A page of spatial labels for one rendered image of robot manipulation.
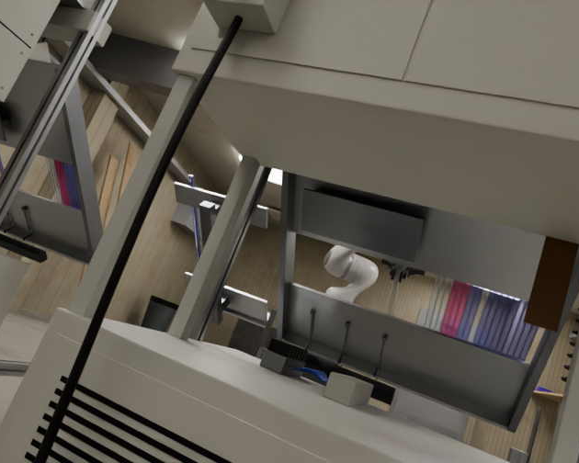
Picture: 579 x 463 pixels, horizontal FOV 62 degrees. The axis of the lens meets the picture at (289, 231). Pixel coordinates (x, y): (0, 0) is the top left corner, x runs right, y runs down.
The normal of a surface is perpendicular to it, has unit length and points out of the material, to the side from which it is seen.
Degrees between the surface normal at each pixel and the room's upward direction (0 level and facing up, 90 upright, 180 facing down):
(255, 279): 90
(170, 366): 90
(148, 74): 90
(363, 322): 137
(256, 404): 90
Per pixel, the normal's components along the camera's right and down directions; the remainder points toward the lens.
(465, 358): -0.44, 0.46
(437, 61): -0.28, -0.31
